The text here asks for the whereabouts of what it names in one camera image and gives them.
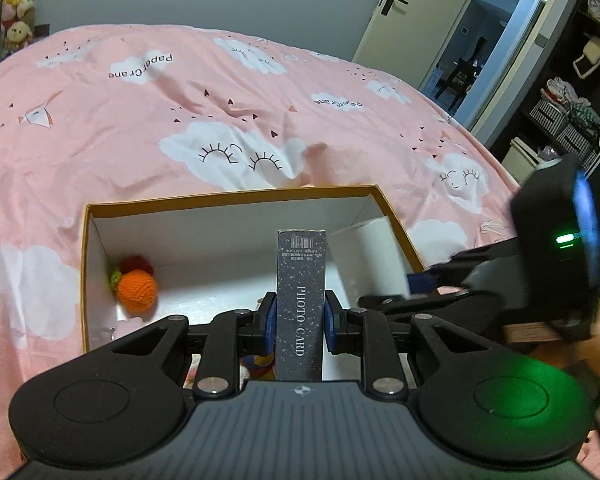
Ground long white cardboard box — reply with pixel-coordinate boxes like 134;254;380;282
327;217;411;308

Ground dark photo card box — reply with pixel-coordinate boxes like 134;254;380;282
275;230;326;382

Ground crochet orange red flower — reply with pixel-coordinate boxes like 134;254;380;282
109;255;158;315

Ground orange cardboard storage box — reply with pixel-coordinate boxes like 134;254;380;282
81;186;424;350

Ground dark storage shelf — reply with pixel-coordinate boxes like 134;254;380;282
490;0;600;174

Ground pink cloud print duvet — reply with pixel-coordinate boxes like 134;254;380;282
0;25;516;479

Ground cream room door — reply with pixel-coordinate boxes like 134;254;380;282
353;0;471;89

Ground hanging plush toy stack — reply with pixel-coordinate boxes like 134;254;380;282
0;0;36;60

